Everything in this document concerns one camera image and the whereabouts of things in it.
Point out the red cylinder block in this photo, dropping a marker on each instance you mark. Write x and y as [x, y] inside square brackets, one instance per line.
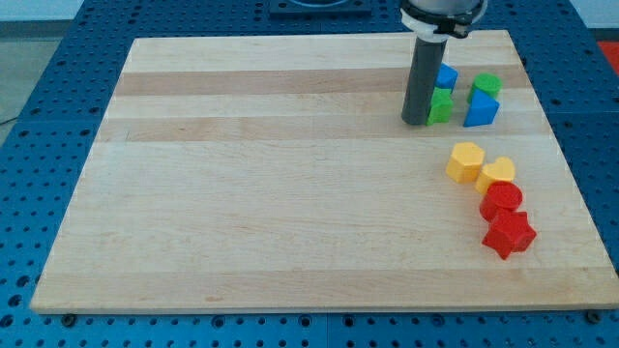
[500, 196]

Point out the yellow hexagon block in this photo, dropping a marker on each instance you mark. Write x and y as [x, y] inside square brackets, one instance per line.
[465, 162]

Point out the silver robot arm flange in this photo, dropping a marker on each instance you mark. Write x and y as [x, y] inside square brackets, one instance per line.
[435, 21]

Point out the blue triangular prism block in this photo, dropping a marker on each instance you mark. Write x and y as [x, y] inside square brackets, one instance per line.
[482, 110]

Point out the blue cube block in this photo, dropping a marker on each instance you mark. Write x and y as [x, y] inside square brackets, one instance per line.
[446, 78]

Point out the yellow heart block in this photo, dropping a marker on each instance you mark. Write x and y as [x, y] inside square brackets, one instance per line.
[502, 170]

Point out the wooden board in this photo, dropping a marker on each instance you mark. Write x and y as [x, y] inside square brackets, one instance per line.
[274, 174]

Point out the grey cylindrical pointer rod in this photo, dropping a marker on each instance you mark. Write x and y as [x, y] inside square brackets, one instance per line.
[426, 61]

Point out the green star block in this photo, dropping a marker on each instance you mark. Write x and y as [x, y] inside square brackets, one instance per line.
[441, 106]

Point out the red star block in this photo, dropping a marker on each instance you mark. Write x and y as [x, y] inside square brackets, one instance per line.
[509, 232]

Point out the green cylinder block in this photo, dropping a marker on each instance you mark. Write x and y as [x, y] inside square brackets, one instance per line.
[486, 82]

